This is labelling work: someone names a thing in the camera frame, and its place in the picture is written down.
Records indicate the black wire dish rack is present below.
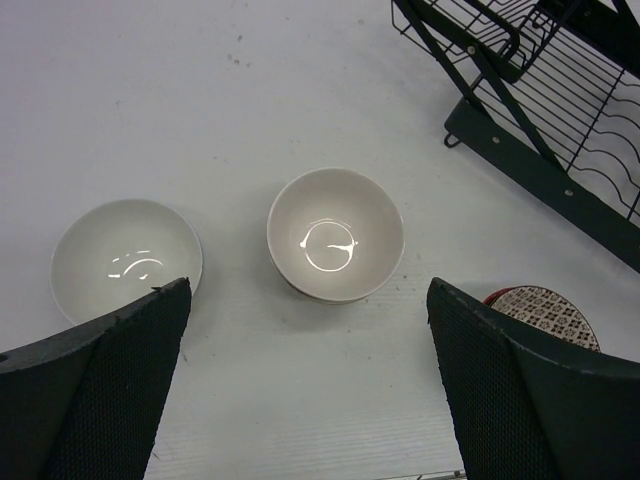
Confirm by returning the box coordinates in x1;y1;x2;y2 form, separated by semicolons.
391;1;639;268

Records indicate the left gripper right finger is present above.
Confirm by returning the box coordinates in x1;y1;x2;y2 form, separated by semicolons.
426;278;639;479

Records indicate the tan bowl front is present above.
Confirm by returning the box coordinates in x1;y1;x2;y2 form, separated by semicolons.
266;168;405;300

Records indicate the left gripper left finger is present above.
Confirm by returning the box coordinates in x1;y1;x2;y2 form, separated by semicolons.
1;278;192;479

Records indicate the brown white patterned bowl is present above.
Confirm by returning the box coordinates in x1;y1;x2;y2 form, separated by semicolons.
484;285;601;352

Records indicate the pale blue bowl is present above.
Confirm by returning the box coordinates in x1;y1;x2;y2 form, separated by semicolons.
50;199;204;325

